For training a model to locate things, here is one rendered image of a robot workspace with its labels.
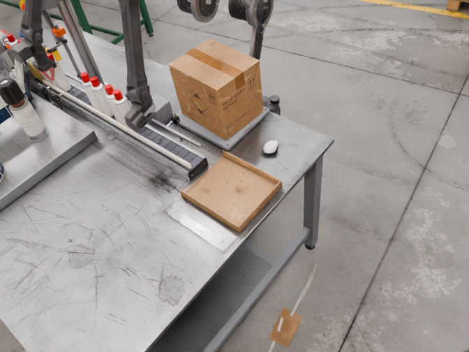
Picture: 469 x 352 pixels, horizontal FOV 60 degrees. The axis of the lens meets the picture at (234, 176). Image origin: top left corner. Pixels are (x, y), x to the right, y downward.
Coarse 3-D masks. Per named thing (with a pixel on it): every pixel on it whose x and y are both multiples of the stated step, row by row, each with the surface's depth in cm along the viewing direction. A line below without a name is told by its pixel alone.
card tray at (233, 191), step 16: (224, 160) 169; (240, 160) 164; (208, 176) 165; (224, 176) 164; (240, 176) 163; (256, 176) 162; (272, 176) 156; (192, 192) 160; (208, 192) 159; (224, 192) 158; (240, 192) 157; (256, 192) 156; (272, 192) 152; (208, 208) 150; (224, 208) 153; (240, 208) 152; (256, 208) 147; (240, 224) 143
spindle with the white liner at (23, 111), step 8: (8, 80) 165; (0, 88) 163; (8, 88) 164; (16, 88) 167; (8, 96) 166; (16, 96) 167; (16, 104) 170; (24, 104) 172; (16, 112) 172; (24, 112) 173; (32, 112) 176; (24, 120) 175; (32, 120) 177; (40, 120) 183; (24, 128) 178; (32, 128) 179; (40, 128) 182; (32, 136) 182; (40, 136) 184
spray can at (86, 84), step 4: (84, 72) 180; (84, 76) 178; (88, 76) 180; (84, 80) 180; (88, 80) 180; (84, 84) 181; (88, 84) 181; (84, 88) 182; (88, 88) 182; (88, 92) 183; (92, 92) 184; (88, 96) 186; (92, 96) 185; (92, 100) 187; (96, 100) 187; (92, 104) 189; (96, 104) 188; (96, 108) 190
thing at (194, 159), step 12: (84, 96) 203; (84, 108) 197; (144, 132) 180; (156, 132) 179; (144, 144) 175; (156, 144) 174; (168, 144) 173; (168, 156) 168; (180, 156) 167; (192, 156) 166; (192, 168) 162
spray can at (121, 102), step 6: (114, 90) 168; (120, 90) 168; (114, 96) 168; (120, 96) 168; (114, 102) 170; (120, 102) 169; (126, 102) 171; (120, 108) 171; (126, 108) 172; (120, 114) 174; (126, 126) 179
